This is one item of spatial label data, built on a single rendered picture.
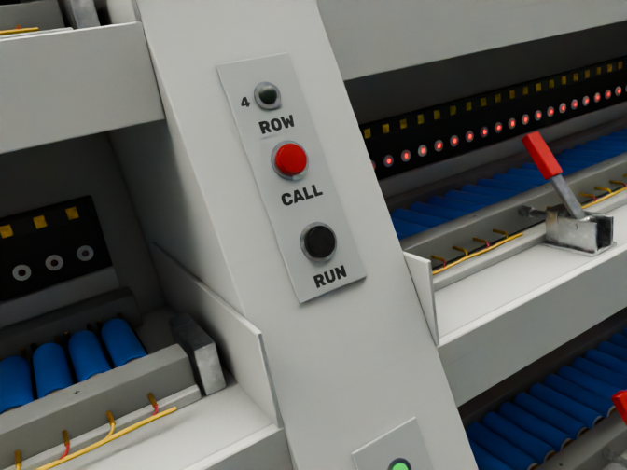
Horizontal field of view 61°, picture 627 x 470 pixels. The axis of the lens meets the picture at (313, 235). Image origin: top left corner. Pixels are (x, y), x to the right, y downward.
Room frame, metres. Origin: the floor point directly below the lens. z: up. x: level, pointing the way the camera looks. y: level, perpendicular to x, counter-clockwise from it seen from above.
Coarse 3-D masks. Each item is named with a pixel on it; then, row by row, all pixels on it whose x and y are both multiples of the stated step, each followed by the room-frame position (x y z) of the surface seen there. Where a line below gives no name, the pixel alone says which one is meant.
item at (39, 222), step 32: (0, 224) 0.35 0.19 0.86; (32, 224) 0.36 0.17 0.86; (64, 224) 0.37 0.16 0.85; (96, 224) 0.38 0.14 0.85; (0, 256) 0.35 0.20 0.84; (32, 256) 0.36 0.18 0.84; (64, 256) 0.37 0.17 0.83; (96, 256) 0.38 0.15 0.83; (0, 288) 0.36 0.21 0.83; (32, 288) 0.37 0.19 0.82
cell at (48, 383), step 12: (48, 348) 0.32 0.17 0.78; (60, 348) 0.33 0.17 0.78; (36, 360) 0.32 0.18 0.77; (48, 360) 0.31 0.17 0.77; (60, 360) 0.31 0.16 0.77; (36, 372) 0.30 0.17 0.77; (48, 372) 0.29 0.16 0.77; (60, 372) 0.29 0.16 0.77; (36, 384) 0.29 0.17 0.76; (48, 384) 0.28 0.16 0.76; (60, 384) 0.28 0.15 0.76; (72, 384) 0.29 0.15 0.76
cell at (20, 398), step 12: (12, 360) 0.32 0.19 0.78; (24, 360) 0.32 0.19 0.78; (0, 372) 0.31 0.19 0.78; (12, 372) 0.30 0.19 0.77; (24, 372) 0.31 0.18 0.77; (0, 384) 0.29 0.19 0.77; (12, 384) 0.29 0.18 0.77; (24, 384) 0.29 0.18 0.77; (0, 396) 0.28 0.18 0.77; (12, 396) 0.28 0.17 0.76; (24, 396) 0.28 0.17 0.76; (0, 408) 0.27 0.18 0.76; (12, 408) 0.27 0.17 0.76
